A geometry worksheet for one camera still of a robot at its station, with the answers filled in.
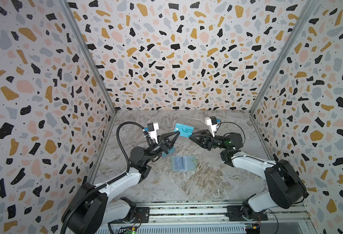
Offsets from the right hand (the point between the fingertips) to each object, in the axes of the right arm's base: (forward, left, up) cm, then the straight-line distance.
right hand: (191, 138), depth 65 cm
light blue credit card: (+11, +12, -32) cm, 36 cm away
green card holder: (+3, +3, -33) cm, 33 cm away
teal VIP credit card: (+3, +3, +1) cm, 4 cm away
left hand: (0, +4, +3) cm, 5 cm away
